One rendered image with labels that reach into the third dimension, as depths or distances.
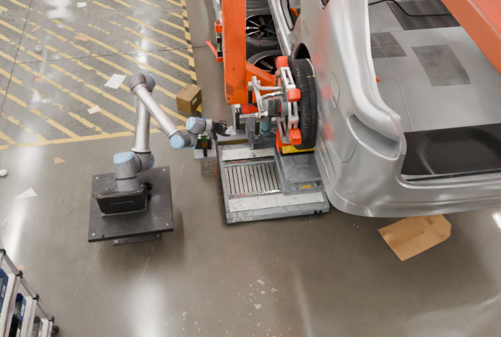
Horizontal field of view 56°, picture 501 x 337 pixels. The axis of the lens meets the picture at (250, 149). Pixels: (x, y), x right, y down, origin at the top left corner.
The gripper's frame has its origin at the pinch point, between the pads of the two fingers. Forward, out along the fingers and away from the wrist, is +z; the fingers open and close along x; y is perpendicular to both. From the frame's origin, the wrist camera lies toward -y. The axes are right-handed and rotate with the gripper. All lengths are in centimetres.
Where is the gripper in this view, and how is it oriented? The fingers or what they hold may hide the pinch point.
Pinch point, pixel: (233, 133)
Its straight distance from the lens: 349.9
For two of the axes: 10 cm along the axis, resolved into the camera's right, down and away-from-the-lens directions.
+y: 4.3, -6.8, -6.0
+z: 8.8, 1.5, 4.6
